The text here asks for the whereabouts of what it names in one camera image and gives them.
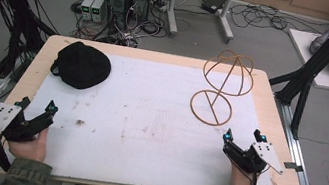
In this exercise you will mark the black computer tower green label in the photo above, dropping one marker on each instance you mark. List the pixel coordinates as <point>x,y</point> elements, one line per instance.
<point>118,0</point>

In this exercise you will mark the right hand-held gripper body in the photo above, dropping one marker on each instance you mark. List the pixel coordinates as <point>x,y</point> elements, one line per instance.
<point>264,153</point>

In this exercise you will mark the grey power supply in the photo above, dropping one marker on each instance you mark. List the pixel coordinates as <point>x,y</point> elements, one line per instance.
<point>98,10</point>
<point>87,7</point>

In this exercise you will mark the black cap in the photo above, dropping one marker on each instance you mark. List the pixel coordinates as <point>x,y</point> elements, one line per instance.
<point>81,65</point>

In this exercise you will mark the white desk leg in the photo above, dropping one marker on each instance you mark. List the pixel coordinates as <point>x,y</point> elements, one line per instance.
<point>226,18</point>
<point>173,6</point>

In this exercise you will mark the black tape strip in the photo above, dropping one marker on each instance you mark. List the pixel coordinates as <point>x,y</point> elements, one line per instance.
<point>292,166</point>

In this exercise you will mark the person's right hand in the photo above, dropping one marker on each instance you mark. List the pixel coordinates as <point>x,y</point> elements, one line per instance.
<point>240,183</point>

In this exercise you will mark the person's left hand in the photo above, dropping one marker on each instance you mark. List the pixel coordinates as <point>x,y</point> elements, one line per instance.
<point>28,147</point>

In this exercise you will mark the wooden hat stand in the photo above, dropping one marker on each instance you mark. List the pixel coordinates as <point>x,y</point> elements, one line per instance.
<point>219,96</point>

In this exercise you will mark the black flat box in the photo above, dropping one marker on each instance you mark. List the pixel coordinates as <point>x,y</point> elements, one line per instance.
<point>214,3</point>

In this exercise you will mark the white table mat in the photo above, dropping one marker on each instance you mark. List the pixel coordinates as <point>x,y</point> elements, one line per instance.
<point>147,120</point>

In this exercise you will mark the black frame strut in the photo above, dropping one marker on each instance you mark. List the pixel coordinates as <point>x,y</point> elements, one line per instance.
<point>328,49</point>

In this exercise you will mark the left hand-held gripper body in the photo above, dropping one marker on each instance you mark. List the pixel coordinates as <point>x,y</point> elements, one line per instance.
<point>6,115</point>

